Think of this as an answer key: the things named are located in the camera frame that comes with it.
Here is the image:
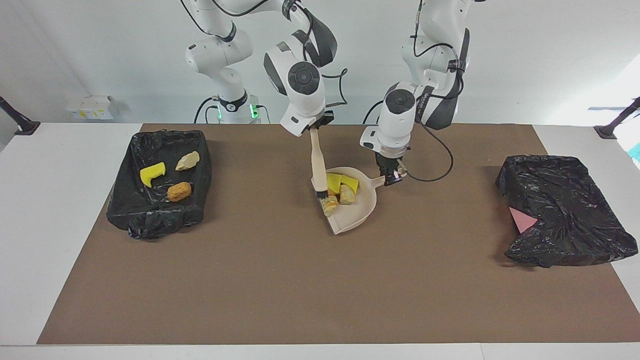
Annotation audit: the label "beige brush black bristles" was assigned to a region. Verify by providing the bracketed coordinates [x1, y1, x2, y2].
[309, 127, 330, 200]

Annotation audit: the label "beige plastic dustpan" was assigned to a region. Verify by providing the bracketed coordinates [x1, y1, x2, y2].
[310, 166, 407, 236]

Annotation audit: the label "tan croissant piece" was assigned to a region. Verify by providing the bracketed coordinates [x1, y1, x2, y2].
[174, 150, 201, 172]

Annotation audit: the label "brown bread roll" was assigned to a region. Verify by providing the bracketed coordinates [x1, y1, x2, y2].
[166, 182, 193, 203]

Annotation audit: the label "notched yellow sponge piece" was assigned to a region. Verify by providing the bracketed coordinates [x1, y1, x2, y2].
[139, 161, 167, 189]

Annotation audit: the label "pink bin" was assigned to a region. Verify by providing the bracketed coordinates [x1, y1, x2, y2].
[508, 206, 539, 235]

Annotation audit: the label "black trash bag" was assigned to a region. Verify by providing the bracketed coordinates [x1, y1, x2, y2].
[495, 154, 640, 270]

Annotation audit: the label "black bag lined dark bin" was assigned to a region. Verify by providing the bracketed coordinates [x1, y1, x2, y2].
[105, 129, 213, 241]

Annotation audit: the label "brown table mat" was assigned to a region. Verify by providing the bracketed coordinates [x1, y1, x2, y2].
[37, 123, 640, 346]

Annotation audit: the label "black stand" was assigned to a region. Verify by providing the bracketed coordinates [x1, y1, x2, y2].
[0, 95, 41, 136]
[593, 97, 640, 140]

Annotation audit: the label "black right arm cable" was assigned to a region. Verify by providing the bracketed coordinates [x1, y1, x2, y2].
[179, 0, 349, 109]

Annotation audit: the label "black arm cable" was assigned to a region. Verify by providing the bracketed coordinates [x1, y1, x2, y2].
[179, 0, 349, 109]
[400, 0, 472, 184]

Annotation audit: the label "black left base cable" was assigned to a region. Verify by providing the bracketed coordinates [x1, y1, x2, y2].
[363, 99, 387, 125]

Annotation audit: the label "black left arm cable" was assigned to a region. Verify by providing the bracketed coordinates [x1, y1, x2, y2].
[400, 0, 472, 184]

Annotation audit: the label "white wall boxes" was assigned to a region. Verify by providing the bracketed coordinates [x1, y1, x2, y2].
[65, 95, 115, 120]

